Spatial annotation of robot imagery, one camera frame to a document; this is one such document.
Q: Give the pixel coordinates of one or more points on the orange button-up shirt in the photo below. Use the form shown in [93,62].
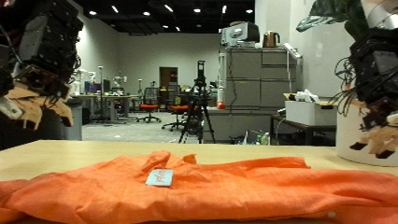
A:
[232,193]

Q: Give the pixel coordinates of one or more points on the round ceiling light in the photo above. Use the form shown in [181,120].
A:
[249,11]
[92,13]
[145,14]
[196,11]

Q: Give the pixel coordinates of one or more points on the crumpled white plastic bag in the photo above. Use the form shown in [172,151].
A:
[306,96]

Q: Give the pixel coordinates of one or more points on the white storage box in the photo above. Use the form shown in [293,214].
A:
[306,113]

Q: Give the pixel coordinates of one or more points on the large white plant pot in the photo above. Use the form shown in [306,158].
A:
[348,146]

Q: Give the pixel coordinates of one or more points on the long ceiling light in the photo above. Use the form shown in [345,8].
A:
[168,8]
[224,9]
[115,9]

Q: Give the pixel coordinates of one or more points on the black side table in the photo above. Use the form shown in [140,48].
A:
[306,127]

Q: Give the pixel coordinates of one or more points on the wooden office desk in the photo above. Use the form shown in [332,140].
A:
[104,97]

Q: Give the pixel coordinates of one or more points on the white power strip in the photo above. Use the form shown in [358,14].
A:
[292,51]

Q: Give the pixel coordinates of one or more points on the grey waste bin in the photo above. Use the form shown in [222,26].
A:
[75,127]

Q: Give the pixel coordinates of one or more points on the black office chair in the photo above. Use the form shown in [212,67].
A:
[41,137]

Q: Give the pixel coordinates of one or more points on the copper kettle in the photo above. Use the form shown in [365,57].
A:
[270,40]

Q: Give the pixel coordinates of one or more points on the brown door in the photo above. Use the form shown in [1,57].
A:
[165,77]

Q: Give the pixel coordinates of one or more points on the tall grey metal cabinet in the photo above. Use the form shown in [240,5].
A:
[249,77]

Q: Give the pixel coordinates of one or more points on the orange seat office chair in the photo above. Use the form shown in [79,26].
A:
[149,106]
[178,109]

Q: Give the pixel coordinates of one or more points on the green bottle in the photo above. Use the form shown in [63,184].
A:
[265,139]

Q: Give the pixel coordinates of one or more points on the low grey cabinet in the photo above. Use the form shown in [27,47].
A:
[236,124]

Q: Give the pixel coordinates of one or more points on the grey box monitor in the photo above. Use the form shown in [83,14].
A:
[242,33]

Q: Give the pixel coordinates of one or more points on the small red object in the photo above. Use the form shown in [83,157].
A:
[220,106]

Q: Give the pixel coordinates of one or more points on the black camera tripod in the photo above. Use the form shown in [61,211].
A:
[200,102]

